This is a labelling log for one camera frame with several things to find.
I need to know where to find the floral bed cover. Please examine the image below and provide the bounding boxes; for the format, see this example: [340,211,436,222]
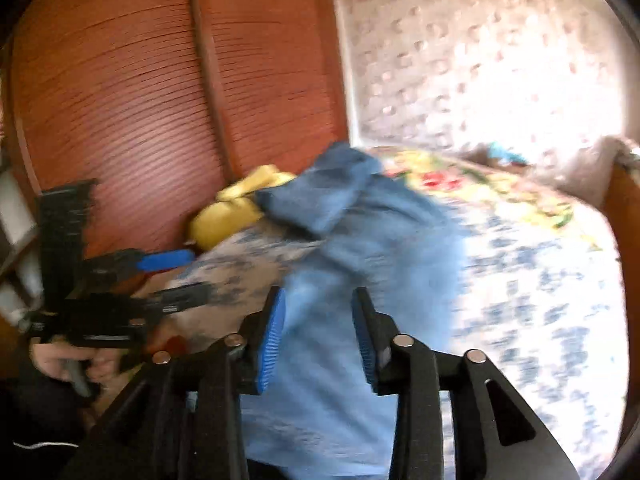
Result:
[366,146,615,250]

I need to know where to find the wooden sideboard cabinet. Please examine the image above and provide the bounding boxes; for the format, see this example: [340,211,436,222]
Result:
[603,162,640,442]

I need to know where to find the cardboard box with blue cloth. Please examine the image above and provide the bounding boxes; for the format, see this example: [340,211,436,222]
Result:
[486,142,528,167]

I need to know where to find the wooden louvered wardrobe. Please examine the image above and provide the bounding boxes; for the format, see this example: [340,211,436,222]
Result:
[1,0,347,257]

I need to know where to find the blue denim jeans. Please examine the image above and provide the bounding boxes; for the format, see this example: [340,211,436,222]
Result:
[242,143,463,479]

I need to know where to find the circle patterned sheer curtain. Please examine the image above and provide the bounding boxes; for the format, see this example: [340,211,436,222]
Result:
[336,0,628,168]

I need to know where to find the person's left hand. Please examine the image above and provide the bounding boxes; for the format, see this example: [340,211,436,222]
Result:
[29,338,120,384]

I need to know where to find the yellow plush toy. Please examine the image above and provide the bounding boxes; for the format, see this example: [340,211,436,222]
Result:
[189,165,296,252]

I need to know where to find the blue floral white sheet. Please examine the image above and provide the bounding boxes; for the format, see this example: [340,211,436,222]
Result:
[151,202,628,479]

